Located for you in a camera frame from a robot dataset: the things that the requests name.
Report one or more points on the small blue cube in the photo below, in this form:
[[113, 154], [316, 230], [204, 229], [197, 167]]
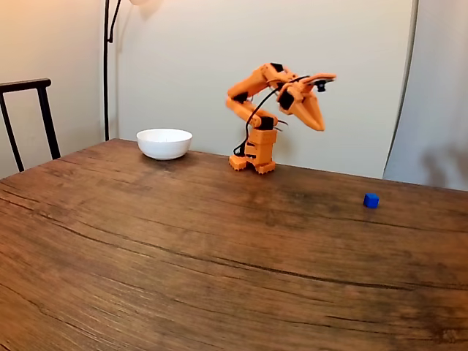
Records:
[[371, 200]]

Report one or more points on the white bowl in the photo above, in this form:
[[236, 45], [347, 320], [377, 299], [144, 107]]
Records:
[[164, 144]]

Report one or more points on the black floor lamp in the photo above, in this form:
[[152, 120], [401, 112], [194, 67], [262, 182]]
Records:
[[106, 73]]

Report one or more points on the black chair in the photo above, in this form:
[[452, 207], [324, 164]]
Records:
[[44, 106]]

